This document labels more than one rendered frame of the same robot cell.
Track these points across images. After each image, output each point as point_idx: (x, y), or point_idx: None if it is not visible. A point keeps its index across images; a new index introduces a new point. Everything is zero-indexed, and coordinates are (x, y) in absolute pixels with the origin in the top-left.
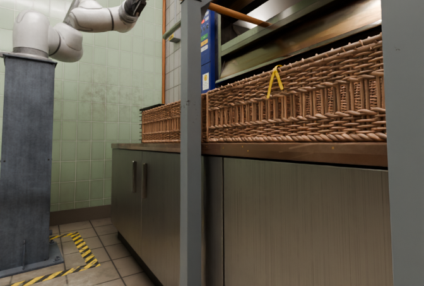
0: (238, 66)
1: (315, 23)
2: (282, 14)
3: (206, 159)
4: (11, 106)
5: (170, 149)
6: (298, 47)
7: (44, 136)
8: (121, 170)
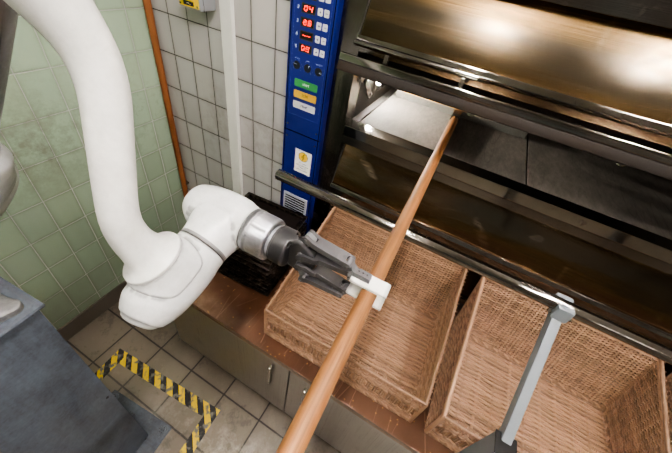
0: (378, 185)
1: (519, 225)
2: (484, 183)
3: None
4: (0, 430)
5: (375, 427)
6: (485, 239)
7: (87, 390)
8: (212, 331)
